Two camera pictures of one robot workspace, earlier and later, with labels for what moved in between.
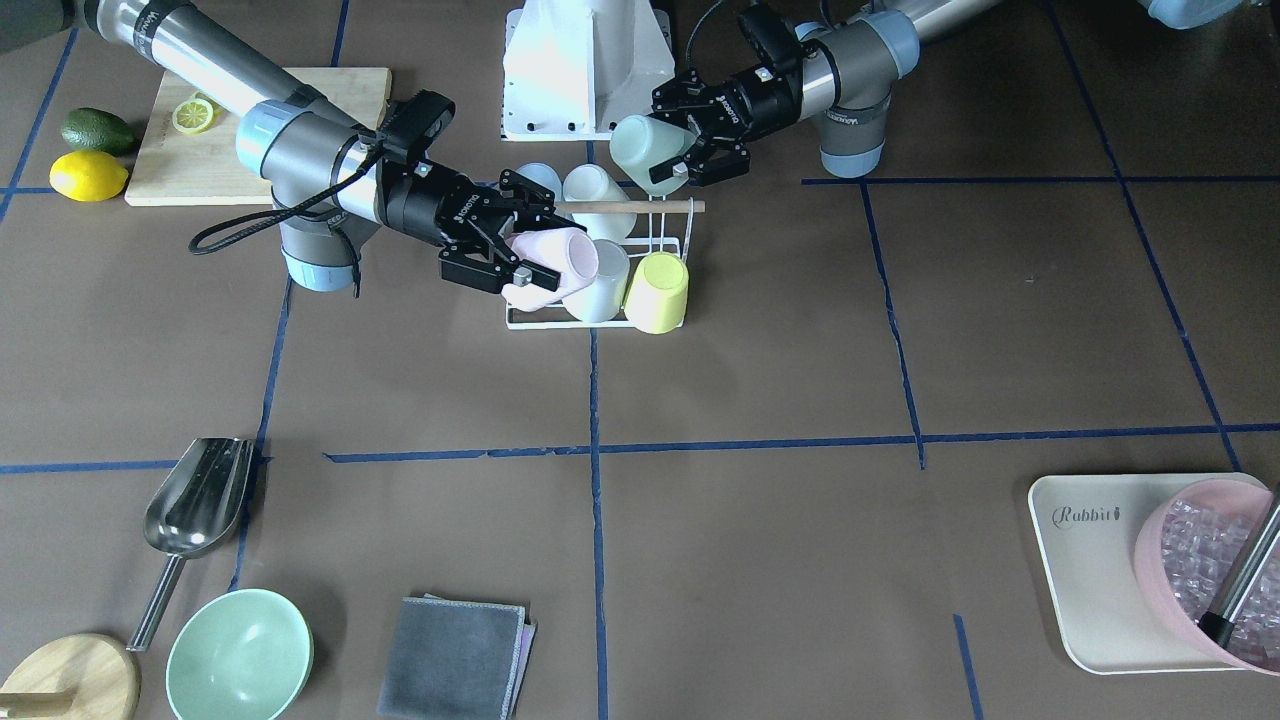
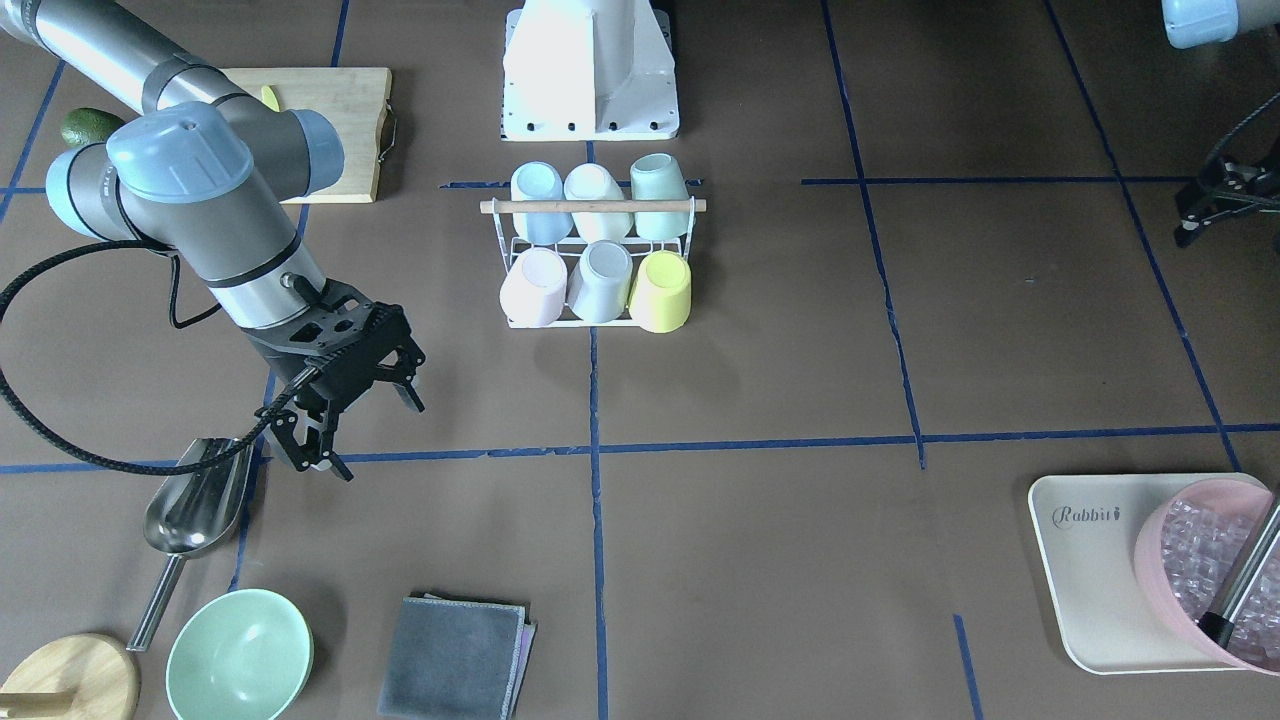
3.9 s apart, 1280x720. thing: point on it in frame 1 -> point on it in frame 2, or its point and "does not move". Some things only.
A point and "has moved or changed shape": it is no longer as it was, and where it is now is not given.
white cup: x=588 y=182 does not move
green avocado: x=98 y=130 does not move
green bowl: x=243 y=654 does not move
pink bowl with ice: x=1188 y=548 does not move
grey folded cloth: x=455 y=660 does not move
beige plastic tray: x=1090 y=525 does not move
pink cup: x=569 y=252 has moved or changed shape
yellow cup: x=657 y=295 does not move
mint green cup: x=642 y=141 has moved or changed shape
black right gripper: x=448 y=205 -> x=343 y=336
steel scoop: x=193 y=509 does not move
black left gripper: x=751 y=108 -> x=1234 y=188
